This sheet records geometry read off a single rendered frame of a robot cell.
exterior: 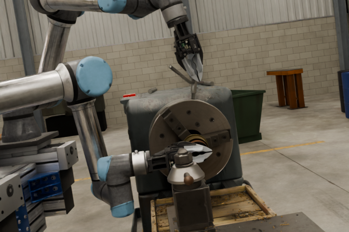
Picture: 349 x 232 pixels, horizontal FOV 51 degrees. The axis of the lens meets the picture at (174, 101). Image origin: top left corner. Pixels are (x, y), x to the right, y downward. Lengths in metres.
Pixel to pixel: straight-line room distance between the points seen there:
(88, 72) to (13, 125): 0.58
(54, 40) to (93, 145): 0.51
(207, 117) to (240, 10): 10.67
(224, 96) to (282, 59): 10.65
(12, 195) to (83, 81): 0.37
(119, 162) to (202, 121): 0.38
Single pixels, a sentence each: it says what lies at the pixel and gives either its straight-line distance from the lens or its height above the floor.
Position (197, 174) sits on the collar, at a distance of 0.76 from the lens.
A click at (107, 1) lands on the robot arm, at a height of 1.58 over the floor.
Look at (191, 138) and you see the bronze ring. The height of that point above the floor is 1.12.
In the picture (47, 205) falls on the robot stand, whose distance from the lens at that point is 1.59.
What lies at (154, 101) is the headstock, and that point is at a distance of 1.51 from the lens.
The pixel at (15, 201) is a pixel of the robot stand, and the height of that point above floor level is 1.05.
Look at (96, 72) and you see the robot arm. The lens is 1.08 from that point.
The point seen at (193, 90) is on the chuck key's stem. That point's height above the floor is 1.27.
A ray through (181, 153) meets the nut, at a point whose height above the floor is 1.18.
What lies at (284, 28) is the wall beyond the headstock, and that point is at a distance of 12.25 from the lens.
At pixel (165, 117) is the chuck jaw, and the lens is 1.32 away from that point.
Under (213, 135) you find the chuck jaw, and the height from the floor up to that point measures 1.10.
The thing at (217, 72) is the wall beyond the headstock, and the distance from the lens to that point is 11.56.
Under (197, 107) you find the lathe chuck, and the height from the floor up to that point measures 1.20.
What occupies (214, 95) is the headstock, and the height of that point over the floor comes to 1.23.
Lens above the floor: 1.35
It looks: 5 degrees down
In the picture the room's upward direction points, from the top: 8 degrees counter-clockwise
